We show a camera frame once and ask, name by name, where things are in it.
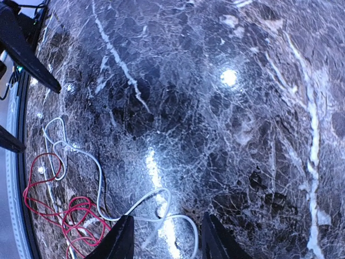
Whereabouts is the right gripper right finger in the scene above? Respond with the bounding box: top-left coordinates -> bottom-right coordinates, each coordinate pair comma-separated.
202,213 -> 252,259

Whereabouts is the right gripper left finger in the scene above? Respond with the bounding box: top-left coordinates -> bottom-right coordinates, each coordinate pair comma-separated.
85,215 -> 134,259

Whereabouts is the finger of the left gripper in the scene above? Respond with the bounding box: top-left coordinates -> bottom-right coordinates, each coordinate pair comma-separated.
1,126 -> 26,153
1,2 -> 61,94

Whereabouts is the red cable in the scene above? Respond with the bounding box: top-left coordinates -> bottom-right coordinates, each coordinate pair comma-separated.
22,153 -> 113,259

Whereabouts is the white cable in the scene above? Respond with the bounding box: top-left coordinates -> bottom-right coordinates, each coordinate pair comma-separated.
42,117 -> 200,259

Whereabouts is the black front rail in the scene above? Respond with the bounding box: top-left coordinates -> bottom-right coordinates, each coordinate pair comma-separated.
16,71 -> 42,258

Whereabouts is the white slotted cable duct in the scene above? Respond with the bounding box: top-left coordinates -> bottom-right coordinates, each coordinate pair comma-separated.
5,83 -> 32,259

